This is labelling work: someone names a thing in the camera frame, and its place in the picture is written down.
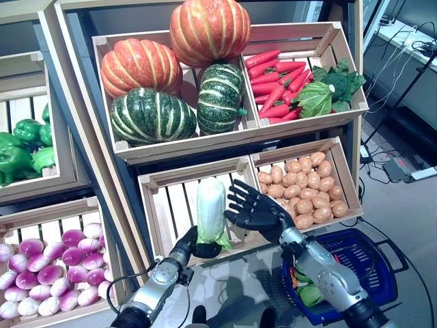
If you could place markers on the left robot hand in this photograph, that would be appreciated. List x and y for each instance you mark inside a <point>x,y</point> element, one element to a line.
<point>184,244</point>

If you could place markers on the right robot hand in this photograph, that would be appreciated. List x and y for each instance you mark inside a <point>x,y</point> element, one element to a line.
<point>263,215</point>

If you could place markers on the green white napa cabbage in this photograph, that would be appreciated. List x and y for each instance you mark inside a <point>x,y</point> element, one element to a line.
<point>211,208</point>
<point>310,294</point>

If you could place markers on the blue plastic shopping basket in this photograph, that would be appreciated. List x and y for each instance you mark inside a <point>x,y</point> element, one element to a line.
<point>368,259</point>

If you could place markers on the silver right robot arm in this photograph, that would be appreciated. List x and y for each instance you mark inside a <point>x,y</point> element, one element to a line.
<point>331,276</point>

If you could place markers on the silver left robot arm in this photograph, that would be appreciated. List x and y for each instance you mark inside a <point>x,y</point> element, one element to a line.
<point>153,290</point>

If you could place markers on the tan potato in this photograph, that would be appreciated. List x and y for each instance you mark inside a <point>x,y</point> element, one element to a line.
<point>336,192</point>
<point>292,191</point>
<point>317,159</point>
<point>276,190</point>
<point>327,184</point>
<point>277,174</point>
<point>293,166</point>
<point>265,177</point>
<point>305,164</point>
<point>324,168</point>
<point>304,206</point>
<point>322,214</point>
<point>304,221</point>
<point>339,209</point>

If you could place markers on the wooden slat crate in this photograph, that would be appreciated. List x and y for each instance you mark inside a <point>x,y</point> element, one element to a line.
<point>184,143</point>
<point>65,164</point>
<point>348,177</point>
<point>170,212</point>
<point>307,124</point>
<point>48,210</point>

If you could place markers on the small orange fruit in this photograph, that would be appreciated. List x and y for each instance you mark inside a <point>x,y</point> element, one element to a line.
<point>293,274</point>

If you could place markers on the purple white turnip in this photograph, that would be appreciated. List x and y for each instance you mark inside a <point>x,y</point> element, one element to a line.
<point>92,229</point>
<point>78,274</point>
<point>18,263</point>
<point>88,246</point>
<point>72,238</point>
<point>96,276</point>
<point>53,251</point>
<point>26,280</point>
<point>60,286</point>
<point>49,305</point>
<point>37,262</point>
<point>51,274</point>
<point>31,246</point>
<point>29,306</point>
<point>88,296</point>
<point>92,261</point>
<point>70,300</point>
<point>72,256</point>
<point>40,292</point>

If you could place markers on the silver right robot leg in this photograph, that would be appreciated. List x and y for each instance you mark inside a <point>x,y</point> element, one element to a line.
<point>268,317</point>

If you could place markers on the red chili pepper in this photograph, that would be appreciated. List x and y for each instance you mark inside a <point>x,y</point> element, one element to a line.
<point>274,111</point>

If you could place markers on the orange red carrot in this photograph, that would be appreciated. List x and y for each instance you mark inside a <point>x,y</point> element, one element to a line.
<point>265,89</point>
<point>265,78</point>
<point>299,80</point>
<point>272,99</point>
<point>290,66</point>
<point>263,69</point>
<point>263,58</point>

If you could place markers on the green striped pumpkin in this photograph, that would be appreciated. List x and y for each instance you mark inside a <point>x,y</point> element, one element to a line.
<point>220,99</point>
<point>153,118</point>

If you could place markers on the light green cabbage head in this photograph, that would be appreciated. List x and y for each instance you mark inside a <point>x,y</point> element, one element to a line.
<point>315,100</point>

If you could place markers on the gray floor device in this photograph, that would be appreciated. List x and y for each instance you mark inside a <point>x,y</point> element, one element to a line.
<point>396,169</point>

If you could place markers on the dark green leafy vegetable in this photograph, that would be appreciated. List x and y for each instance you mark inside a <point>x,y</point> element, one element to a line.
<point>345,83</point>

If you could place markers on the orange striped pumpkin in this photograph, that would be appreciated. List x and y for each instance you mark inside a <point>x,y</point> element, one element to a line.
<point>210,32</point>
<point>140,66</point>

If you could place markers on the black light stand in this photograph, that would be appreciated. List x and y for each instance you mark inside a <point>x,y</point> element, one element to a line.
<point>409,92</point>

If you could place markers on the white desk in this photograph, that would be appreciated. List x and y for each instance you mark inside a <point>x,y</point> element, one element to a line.
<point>403,44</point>

